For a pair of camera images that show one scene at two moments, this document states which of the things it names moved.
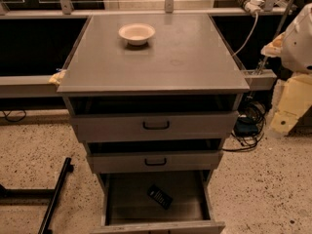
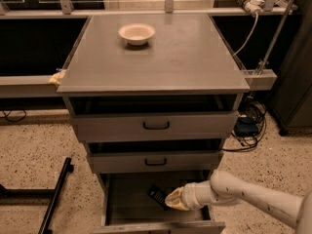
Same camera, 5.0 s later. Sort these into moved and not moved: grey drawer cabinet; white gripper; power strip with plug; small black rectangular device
Moved: white gripper
Not moved: grey drawer cabinet; small black rectangular device; power strip with plug
